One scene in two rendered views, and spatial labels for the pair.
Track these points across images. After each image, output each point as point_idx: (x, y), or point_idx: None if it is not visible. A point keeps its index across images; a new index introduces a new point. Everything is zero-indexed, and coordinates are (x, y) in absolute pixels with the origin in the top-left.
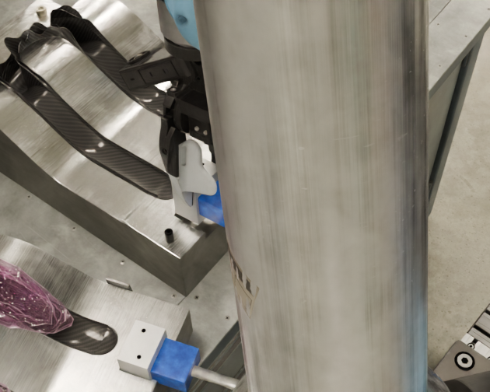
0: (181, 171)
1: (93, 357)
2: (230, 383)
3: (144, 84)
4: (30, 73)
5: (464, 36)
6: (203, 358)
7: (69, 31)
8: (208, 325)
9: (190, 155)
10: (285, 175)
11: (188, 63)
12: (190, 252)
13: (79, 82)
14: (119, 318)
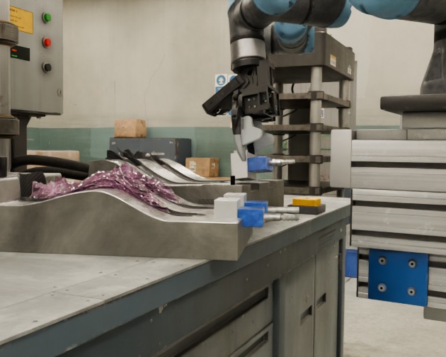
0: (241, 132)
1: (204, 209)
2: (292, 207)
3: (218, 101)
4: (132, 159)
5: (342, 205)
6: (264, 236)
7: (148, 154)
8: (260, 233)
9: (246, 122)
10: None
11: (245, 76)
12: (245, 188)
13: (156, 168)
14: (212, 206)
